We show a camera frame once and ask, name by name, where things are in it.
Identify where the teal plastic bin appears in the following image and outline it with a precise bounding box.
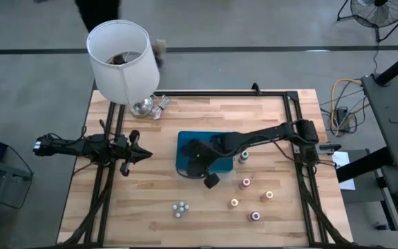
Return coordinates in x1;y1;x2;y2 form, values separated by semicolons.
176;130;234;174

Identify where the grey side table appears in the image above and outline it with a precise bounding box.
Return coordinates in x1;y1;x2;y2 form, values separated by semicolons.
360;71;398;169

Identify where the black power strip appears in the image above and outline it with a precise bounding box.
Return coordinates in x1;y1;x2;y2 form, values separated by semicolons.
335;107;350;129

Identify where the yellow cable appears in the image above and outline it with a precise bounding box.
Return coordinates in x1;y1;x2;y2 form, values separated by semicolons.
330;77;364;131

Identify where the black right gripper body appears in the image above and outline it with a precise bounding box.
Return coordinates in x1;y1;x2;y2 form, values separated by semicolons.
179;136;222;178

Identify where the dark grey desk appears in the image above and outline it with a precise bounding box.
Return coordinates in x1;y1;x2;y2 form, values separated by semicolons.
335;147;398;249

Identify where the black floor fan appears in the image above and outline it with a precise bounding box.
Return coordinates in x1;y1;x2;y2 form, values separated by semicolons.
336;0;398;43

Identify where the white paper sheet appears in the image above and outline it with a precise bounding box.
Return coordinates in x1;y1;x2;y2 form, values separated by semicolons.
330;151;357;192

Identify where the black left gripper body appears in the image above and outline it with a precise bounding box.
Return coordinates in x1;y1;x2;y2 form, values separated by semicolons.
115;129;140;177

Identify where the white shade silver table lamp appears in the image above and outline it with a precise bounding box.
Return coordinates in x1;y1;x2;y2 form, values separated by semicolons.
86;19;161;119

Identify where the person's foot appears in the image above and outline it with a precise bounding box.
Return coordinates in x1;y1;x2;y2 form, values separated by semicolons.
151;39;168;70

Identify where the person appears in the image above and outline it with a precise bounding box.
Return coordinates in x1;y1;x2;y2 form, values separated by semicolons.
73;0;122;34

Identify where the crumpled clear wrapper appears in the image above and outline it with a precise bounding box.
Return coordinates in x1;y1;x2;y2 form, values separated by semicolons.
150;95;171;121

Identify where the black stand pole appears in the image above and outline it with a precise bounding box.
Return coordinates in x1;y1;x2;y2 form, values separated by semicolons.
374;44;398;86

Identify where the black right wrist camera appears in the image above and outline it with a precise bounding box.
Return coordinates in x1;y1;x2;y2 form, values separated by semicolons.
203;172;221;190

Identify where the black looped camera cable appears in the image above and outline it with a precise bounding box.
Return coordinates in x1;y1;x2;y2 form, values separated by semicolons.
176;167;209;181

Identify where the black aluminium extrusion frame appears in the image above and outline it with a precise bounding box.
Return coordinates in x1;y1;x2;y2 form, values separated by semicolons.
59;90;354;249

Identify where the orange Chefmaster colouring bottle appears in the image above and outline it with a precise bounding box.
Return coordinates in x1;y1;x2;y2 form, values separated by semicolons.
259;190;275;203

